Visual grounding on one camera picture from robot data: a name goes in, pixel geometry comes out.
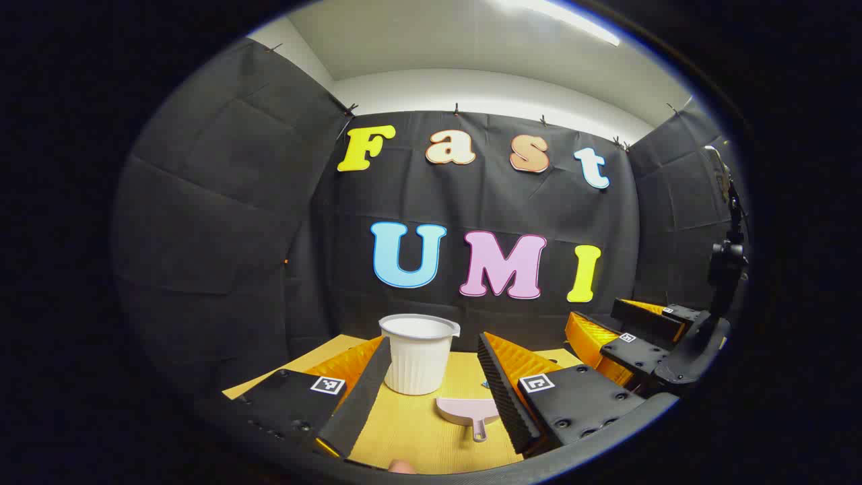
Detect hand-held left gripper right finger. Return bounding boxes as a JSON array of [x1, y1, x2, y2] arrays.
[[477, 331, 649, 457]]

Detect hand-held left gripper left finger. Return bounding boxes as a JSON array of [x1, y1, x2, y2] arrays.
[[232, 335, 393, 460]]

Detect pink plastic dustpan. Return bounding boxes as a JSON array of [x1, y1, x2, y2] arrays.
[[435, 396, 502, 443]]

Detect white ribbed garbage bin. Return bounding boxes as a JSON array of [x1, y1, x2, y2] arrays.
[[378, 313, 461, 396]]

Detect wooden desktop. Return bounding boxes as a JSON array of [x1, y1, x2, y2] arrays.
[[222, 333, 587, 476]]

